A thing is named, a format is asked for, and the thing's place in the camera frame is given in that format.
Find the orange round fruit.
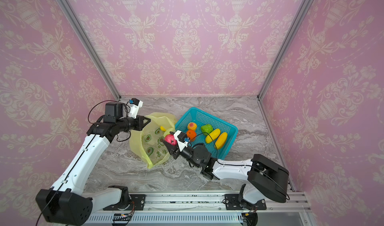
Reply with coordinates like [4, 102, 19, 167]
[187, 130, 197, 142]

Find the yellow banana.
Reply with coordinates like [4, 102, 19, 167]
[215, 132, 228, 150]
[205, 129, 221, 144]

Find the yellow-green plastic bag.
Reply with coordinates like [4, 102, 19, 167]
[129, 113, 178, 169]

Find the green fruit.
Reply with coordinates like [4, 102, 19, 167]
[201, 124, 214, 136]

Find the yellow-red peach fruit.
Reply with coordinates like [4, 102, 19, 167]
[187, 122, 197, 131]

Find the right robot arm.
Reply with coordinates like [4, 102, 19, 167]
[162, 140, 290, 205]

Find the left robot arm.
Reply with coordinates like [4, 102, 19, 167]
[36, 98, 151, 226]

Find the teal plastic basket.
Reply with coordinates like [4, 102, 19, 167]
[176, 107, 238, 160]

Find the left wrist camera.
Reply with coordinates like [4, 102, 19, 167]
[127, 98, 143, 119]

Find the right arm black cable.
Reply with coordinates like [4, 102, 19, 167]
[185, 132, 291, 201]

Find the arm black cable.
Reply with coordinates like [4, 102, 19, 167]
[185, 132, 291, 201]
[35, 99, 133, 226]

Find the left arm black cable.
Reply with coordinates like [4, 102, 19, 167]
[35, 99, 133, 226]

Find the aluminium front rail frame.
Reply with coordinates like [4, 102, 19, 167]
[84, 191, 315, 226]

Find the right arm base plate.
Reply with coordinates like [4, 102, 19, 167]
[222, 194, 267, 211]

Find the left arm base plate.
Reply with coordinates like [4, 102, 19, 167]
[103, 194, 147, 211]

